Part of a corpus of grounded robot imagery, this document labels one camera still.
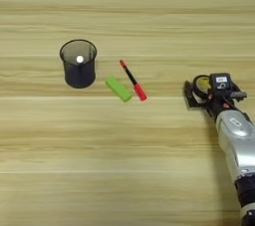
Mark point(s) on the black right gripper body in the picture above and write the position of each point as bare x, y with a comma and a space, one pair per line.
217, 102

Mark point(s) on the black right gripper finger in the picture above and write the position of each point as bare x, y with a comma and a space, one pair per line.
189, 90

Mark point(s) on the black tape roll yellow core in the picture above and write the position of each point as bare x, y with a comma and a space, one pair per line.
201, 85

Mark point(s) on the red and black marker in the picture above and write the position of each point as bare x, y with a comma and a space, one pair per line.
132, 80

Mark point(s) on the green rectangular eraser block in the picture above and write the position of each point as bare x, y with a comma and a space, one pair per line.
119, 89

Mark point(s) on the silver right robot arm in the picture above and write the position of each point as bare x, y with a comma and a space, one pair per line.
239, 143

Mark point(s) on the black mesh pen cup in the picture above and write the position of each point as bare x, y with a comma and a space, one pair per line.
79, 70

